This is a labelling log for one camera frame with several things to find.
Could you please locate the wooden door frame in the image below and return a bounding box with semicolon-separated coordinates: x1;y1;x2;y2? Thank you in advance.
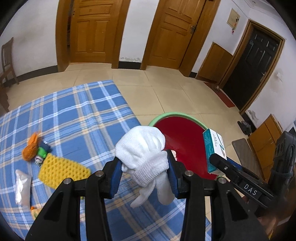
140;0;214;77
57;0;131;72

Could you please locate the dark door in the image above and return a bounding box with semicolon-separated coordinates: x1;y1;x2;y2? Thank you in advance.
218;20;286;116

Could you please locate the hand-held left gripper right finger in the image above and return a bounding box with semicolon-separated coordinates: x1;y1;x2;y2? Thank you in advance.
165;149;270;241

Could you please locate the pair of dark slippers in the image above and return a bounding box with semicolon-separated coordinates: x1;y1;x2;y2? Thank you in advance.
238;120;253;136

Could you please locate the teal and white carton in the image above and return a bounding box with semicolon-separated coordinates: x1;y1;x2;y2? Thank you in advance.
203;129;227;175

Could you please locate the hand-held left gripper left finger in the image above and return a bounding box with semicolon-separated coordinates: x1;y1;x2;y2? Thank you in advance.
25;157;123;241

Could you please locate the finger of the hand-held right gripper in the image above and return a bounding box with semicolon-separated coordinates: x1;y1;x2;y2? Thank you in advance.
209;153;277;208

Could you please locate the small green white toy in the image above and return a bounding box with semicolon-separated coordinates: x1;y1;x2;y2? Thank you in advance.
35;142;52;168

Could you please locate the red basin with green rim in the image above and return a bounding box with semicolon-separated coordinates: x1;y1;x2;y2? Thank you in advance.
148;112;228;184

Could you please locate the white knit glove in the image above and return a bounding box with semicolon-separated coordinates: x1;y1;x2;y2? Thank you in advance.
115;126;175;208

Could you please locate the white plastic packet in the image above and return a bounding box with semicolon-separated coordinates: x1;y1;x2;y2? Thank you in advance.
14;169;32;205

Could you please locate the light wooden cabinet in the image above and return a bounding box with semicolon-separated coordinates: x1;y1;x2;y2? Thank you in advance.
247;115;284;183

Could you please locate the red doormat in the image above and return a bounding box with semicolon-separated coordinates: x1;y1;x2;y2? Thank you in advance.
203;81;235;108

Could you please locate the small wooden cabinet door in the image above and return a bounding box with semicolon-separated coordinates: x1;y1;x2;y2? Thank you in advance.
196;42;233;82

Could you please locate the blue plaid tablecloth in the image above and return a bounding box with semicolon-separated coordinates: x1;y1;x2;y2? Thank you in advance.
0;80;212;241

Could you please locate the wooden door with brass lock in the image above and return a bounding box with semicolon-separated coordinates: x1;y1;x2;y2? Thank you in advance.
148;0;206;67

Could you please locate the wooden wall panel box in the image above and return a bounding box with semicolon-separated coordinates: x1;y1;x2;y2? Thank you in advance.
226;8;241;29

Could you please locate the yellow foam fruit net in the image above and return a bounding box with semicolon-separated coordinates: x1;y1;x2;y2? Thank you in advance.
38;153;91;193

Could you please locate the orange mesh bag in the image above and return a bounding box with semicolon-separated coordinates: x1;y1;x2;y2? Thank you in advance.
22;132;42;161

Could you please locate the wooden door with silver lock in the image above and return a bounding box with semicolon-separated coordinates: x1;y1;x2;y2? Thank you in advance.
69;0;121;63

